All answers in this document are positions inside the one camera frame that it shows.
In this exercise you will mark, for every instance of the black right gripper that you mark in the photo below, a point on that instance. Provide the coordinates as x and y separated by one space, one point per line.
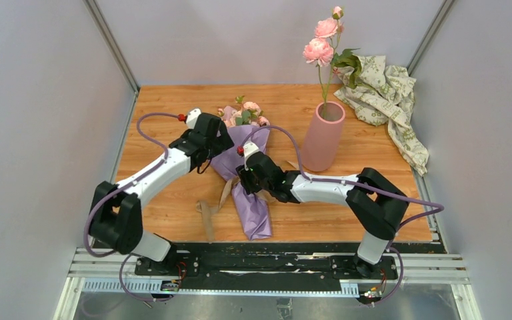
245 175

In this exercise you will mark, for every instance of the crumpled green patterned cloth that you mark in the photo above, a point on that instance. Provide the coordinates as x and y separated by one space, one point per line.
382 94

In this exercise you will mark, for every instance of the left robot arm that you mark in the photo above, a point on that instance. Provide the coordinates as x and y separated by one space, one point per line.
115 218

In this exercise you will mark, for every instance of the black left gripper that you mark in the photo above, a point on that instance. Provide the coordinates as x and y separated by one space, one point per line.
222 141

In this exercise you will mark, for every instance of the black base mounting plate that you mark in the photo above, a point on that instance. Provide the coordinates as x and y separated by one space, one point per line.
268 266

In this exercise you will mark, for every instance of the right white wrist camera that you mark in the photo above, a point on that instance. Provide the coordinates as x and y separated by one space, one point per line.
249 149

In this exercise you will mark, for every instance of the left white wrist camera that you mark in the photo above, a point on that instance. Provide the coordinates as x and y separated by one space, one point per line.
192 117

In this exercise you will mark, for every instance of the beige ribbon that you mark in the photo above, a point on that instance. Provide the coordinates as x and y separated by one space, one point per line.
212 212

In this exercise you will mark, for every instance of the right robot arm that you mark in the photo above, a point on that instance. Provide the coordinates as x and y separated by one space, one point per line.
378 205

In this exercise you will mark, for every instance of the aluminium rail frame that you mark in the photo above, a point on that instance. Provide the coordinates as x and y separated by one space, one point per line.
432 284

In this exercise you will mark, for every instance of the pink cylindrical vase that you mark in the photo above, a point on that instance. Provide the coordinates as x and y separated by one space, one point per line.
321 141

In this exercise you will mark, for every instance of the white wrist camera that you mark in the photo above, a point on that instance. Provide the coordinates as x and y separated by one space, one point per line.
249 149
192 117

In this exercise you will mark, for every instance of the pink rose stem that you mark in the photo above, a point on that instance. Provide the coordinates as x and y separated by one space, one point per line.
322 52

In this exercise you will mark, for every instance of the purple flower bouquet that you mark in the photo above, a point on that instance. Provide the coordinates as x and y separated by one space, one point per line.
241 124

